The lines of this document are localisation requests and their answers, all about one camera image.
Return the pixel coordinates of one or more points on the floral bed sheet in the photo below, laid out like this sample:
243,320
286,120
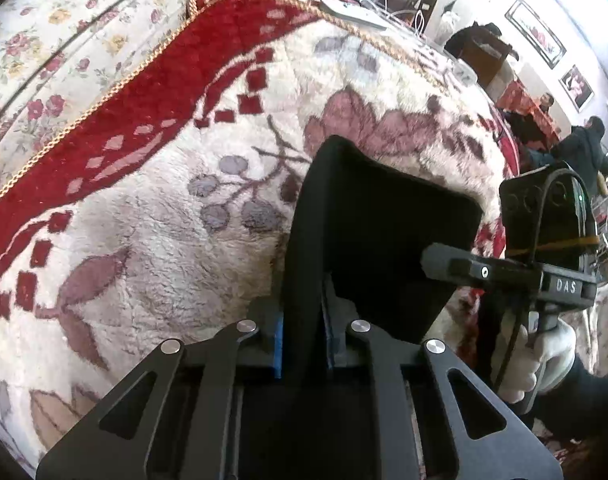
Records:
59,35

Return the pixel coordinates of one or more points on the person's right hand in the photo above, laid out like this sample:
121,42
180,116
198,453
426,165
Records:
548,360

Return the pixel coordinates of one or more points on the large framed picture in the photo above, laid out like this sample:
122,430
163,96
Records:
536,32

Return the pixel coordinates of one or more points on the small framed picture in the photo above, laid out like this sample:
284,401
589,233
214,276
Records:
577,87

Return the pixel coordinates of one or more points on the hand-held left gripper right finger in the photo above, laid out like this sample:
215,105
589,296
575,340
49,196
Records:
330,345

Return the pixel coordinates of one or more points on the white flat device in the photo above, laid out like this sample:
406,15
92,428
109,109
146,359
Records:
351,7

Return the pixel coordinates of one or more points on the red and white fleece blanket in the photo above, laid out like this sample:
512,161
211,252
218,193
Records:
159,210

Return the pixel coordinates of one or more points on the black pants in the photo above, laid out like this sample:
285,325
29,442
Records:
383,230

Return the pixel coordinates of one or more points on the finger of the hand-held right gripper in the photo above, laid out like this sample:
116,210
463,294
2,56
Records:
463,267

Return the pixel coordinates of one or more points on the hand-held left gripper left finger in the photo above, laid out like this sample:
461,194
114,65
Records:
278,345

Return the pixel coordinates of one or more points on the person's right forearm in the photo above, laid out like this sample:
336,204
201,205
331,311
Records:
588,400

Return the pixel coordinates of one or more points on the dark wooden cabinet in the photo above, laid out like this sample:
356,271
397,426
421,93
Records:
483,50

